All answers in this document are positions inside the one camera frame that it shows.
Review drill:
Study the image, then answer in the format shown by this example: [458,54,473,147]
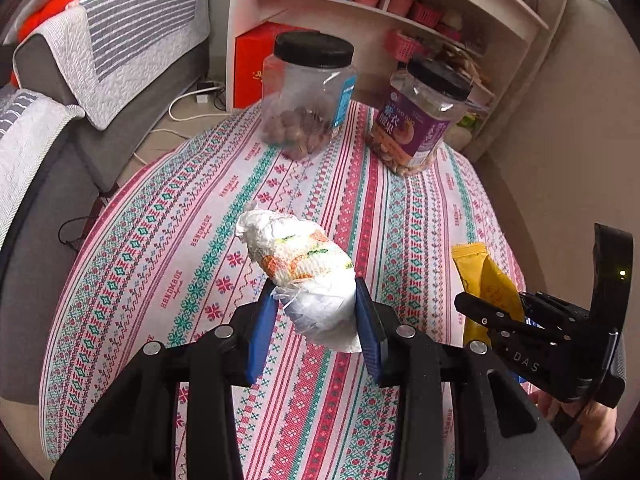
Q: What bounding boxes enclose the striped grey armrest cover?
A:
[12,0,211,131]

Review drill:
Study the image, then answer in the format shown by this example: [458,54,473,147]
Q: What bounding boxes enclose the small pink basket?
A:
[411,1,443,28]

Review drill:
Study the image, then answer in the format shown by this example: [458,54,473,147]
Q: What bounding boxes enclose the orange plush toy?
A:
[17,0,88,43]

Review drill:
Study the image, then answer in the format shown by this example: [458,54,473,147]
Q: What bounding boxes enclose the large pink basket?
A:
[385,30,426,61]

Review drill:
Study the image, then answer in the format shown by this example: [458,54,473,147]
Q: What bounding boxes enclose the white cable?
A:
[167,87,231,136]

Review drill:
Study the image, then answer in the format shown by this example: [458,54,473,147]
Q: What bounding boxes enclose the blue label nut jar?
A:
[260,30,358,161]

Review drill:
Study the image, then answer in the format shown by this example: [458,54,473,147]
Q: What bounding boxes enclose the striped grey seat cover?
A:
[0,87,86,251]

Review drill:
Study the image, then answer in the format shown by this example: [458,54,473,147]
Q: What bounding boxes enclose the purple label nut jar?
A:
[365,55,473,178]

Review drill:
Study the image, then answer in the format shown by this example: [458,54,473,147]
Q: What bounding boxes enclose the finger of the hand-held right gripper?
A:
[519,290,592,328]
[454,291,528,337]

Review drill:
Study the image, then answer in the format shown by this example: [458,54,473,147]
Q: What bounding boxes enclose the red box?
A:
[234,22,301,108]

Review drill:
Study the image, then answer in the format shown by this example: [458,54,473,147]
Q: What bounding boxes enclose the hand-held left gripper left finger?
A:
[50,280,281,480]

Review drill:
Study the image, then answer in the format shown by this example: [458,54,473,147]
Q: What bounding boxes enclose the grey sofa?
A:
[0,0,211,406]

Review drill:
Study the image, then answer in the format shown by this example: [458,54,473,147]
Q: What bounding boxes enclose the printed white tissue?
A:
[235,205,363,353]

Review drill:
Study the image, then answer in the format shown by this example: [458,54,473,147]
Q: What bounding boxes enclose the black cable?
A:
[57,195,108,251]

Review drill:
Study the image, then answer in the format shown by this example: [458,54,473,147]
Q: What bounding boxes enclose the beige curtain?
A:
[500,0,586,161]

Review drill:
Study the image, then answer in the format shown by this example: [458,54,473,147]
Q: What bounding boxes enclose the pile of papers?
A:
[440,40,496,106]

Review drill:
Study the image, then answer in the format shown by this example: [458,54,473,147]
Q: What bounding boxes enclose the yellow snack packet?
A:
[451,242,526,348]

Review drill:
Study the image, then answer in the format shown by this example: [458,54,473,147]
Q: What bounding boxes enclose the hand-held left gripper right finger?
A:
[354,276,583,480]

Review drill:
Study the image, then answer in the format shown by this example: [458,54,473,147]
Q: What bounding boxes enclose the person's right hand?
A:
[530,389,626,467]

